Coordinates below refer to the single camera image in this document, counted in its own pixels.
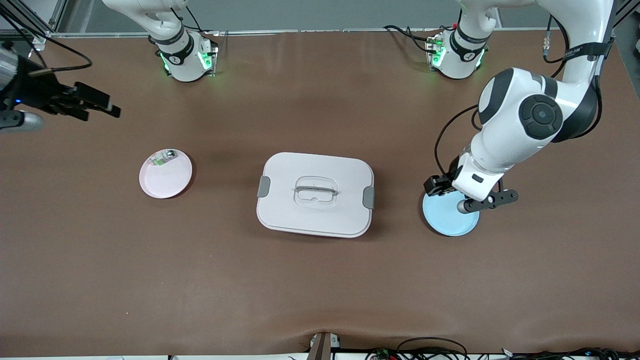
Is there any green push-button switch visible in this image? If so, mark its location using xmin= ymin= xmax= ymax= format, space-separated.
xmin=151 ymin=149 xmax=179 ymax=167

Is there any white lidded storage box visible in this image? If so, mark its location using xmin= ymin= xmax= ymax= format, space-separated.
xmin=256 ymin=152 xmax=376 ymax=239

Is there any looped black cable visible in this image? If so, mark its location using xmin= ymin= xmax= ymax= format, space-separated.
xmin=396 ymin=337 xmax=469 ymax=360

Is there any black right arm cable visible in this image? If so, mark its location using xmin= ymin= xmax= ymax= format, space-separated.
xmin=0 ymin=12 xmax=94 ymax=77

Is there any light blue round plate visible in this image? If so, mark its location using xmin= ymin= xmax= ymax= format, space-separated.
xmin=422 ymin=190 xmax=480 ymax=237

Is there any pink round plate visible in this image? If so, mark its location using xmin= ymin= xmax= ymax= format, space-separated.
xmin=139 ymin=148 xmax=193 ymax=200

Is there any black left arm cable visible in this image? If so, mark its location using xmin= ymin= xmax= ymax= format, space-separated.
xmin=434 ymin=104 xmax=482 ymax=177

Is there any black cable at arm base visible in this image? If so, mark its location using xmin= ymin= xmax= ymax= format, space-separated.
xmin=383 ymin=25 xmax=437 ymax=54

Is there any black cable bundle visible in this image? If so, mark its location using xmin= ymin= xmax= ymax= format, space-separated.
xmin=500 ymin=347 xmax=640 ymax=360

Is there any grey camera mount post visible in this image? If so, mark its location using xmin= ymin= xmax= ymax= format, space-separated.
xmin=307 ymin=331 xmax=341 ymax=360

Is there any aluminium frame profile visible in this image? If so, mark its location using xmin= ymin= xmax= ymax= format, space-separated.
xmin=0 ymin=0 xmax=68 ymax=51
xmin=612 ymin=0 xmax=640 ymax=31

